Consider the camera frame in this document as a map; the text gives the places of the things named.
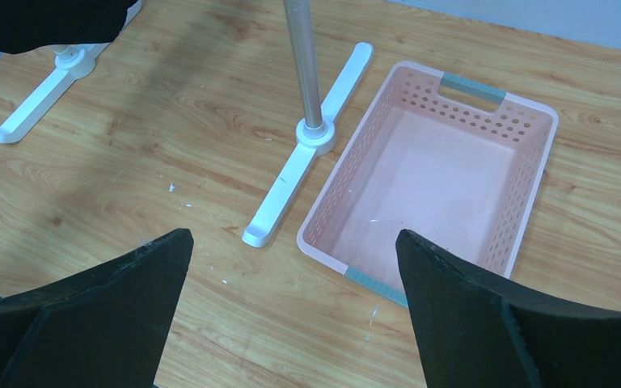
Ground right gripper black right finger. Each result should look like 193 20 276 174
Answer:
395 230 621 387

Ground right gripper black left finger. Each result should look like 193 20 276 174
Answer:
0 228 194 387

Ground black underwear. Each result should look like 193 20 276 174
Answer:
0 0 136 54

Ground pink plastic basket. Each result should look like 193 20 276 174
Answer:
297 61 559 306

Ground metal clothes rack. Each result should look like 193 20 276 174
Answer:
0 1 373 247

